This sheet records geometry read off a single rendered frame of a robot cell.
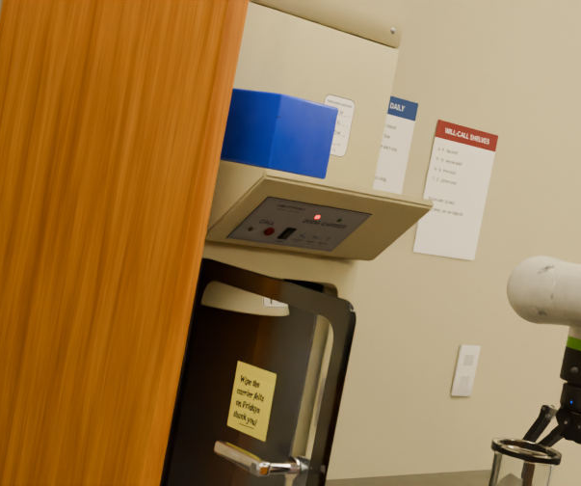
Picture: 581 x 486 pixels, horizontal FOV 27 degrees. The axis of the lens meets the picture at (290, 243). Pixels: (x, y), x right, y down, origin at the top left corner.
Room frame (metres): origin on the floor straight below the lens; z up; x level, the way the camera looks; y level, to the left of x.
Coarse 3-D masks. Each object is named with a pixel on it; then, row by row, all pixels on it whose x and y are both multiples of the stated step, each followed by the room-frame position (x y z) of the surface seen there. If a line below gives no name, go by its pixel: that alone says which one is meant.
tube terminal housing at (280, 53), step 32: (256, 32) 1.53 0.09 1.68; (288, 32) 1.57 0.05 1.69; (320, 32) 1.61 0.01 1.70; (256, 64) 1.54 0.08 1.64; (288, 64) 1.57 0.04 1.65; (320, 64) 1.61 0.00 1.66; (352, 64) 1.66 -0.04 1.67; (384, 64) 1.70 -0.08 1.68; (320, 96) 1.62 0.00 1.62; (352, 96) 1.66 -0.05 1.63; (384, 96) 1.71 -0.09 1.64; (352, 128) 1.67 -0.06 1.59; (352, 160) 1.68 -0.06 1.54; (224, 256) 1.54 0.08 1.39; (256, 256) 1.58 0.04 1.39; (288, 256) 1.62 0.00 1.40; (320, 256) 1.66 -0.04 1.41; (352, 288) 1.72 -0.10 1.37
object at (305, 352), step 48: (240, 288) 1.40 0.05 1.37; (288, 288) 1.33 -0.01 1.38; (192, 336) 1.47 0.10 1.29; (240, 336) 1.39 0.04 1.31; (288, 336) 1.32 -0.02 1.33; (336, 336) 1.25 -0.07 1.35; (192, 384) 1.45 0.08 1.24; (288, 384) 1.31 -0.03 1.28; (336, 384) 1.24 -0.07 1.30; (192, 432) 1.44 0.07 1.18; (240, 432) 1.36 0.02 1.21; (288, 432) 1.29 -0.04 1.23; (192, 480) 1.42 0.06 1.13; (240, 480) 1.35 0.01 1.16; (288, 480) 1.28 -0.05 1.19
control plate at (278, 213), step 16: (256, 208) 1.46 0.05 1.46; (272, 208) 1.48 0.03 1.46; (288, 208) 1.49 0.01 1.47; (304, 208) 1.51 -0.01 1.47; (320, 208) 1.52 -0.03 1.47; (336, 208) 1.54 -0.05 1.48; (240, 224) 1.48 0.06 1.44; (256, 224) 1.49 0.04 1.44; (272, 224) 1.51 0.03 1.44; (288, 224) 1.52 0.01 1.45; (304, 224) 1.54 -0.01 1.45; (320, 224) 1.55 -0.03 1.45; (336, 224) 1.57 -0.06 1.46; (352, 224) 1.59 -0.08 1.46; (256, 240) 1.53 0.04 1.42; (272, 240) 1.54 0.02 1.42; (288, 240) 1.56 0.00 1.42; (304, 240) 1.57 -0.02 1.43; (320, 240) 1.59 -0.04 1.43; (336, 240) 1.61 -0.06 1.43
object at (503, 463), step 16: (512, 448) 1.81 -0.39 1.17; (528, 448) 1.88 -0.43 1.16; (544, 448) 1.87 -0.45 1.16; (496, 464) 1.83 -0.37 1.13; (512, 464) 1.81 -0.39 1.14; (528, 464) 1.80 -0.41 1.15; (544, 464) 1.79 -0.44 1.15; (496, 480) 1.82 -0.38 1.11; (512, 480) 1.80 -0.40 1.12; (528, 480) 1.80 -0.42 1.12; (544, 480) 1.81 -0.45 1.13
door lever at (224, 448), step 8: (224, 440) 1.32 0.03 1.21; (216, 448) 1.31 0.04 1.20; (224, 448) 1.30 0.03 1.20; (232, 448) 1.29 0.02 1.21; (240, 448) 1.29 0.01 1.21; (224, 456) 1.29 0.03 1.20; (232, 456) 1.28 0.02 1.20; (240, 456) 1.27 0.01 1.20; (248, 456) 1.26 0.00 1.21; (256, 456) 1.27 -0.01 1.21; (240, 464) 1.27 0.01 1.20; (248, 464) 1.26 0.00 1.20; (256, 464) 1.24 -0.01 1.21; (264, 464) 1.25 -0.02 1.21; (272, 464) 1.26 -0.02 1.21; (280, 464) 1.26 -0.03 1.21; (288, 464) 1.27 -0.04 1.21; (296, 464) 1.27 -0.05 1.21; (256, 472) 1.24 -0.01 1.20; (264, 472) 1.25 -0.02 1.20; (272, 472) 1.26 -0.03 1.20; (280, 472) 1.26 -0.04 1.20; (288, 472) 1.27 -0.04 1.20; (296, 472) 1.27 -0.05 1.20
